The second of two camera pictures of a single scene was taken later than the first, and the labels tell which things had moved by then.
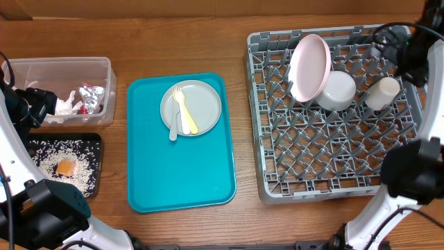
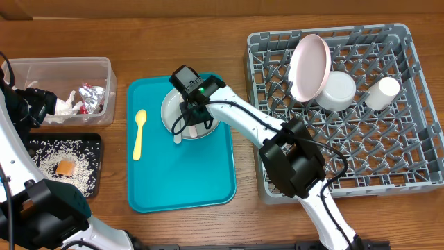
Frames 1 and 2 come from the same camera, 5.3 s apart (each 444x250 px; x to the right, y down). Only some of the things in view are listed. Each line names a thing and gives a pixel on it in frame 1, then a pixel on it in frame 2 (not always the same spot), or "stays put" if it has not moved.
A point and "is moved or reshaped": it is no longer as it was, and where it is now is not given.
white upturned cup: x=382 y=93 stays put
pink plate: x=309 y=67 stays put
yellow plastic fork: x=191 y=123 is moved or reshaped
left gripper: x=43 y=101 stays put
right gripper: x=418 y=74 -> x=190 y=119
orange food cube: x=66 y=167 stays put
